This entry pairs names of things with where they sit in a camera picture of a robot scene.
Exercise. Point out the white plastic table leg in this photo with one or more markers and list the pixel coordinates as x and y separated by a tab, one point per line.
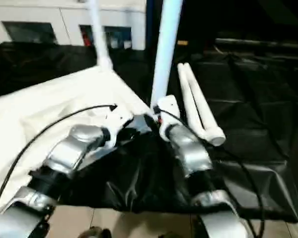
191	104
100	34
206	116
165	54

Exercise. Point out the white plastic table top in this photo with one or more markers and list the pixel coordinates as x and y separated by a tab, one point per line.
49	109

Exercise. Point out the small yellow label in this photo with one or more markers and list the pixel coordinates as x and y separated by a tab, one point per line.
183	43

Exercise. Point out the black plastic mat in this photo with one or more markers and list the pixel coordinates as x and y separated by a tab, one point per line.
258	124

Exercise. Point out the red bottle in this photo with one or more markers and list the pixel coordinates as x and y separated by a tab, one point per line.
87	37

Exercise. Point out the black low shelf board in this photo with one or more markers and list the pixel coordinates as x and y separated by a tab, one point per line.
263	43

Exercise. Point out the white sideboard cabinet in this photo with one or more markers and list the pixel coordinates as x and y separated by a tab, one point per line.
64	17

